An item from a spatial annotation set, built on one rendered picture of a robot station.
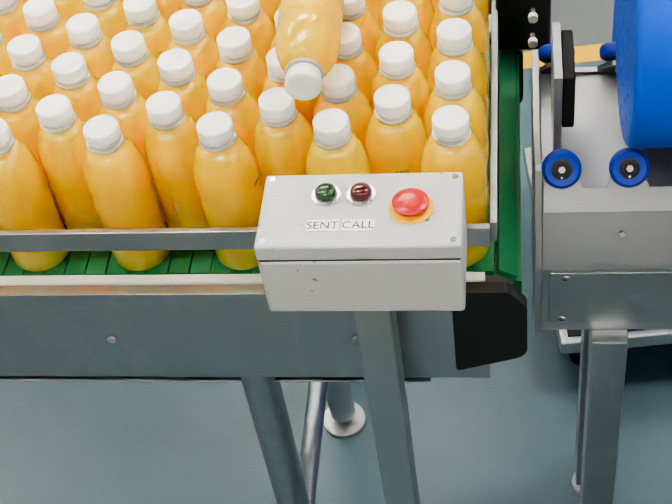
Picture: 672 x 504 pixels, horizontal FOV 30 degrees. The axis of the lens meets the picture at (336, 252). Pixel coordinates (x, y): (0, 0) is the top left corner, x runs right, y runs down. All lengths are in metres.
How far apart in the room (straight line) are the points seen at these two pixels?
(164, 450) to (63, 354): 0.87
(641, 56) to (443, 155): 0.22
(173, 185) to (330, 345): 0.27
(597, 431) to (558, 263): 0.43
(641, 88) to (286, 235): 0.39
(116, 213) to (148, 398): 1.13
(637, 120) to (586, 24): 1.85
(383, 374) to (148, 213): 0.32
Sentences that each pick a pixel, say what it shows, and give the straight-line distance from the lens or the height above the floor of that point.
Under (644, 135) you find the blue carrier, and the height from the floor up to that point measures 1.04.
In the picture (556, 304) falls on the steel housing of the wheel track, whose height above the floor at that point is 0.71.
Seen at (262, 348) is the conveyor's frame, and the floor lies 0.79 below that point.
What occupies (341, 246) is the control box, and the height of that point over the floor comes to 1.10.
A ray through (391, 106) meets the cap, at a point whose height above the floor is 1.10.
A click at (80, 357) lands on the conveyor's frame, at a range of 1.60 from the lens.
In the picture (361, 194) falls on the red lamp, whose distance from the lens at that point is 1.23.
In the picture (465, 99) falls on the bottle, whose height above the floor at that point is 1.07.
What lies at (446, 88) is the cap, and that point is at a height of 1.09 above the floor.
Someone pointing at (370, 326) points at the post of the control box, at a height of 0.94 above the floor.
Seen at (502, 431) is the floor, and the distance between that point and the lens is 2.38.
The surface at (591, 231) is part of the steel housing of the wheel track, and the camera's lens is 1.49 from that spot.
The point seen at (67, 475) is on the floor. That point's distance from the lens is 2.47.
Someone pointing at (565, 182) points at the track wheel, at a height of 0.96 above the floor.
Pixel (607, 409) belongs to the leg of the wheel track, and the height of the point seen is 0.47.
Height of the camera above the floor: 1.98
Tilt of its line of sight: 48 degrees down
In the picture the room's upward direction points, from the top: 10 degrees counter-clockwise
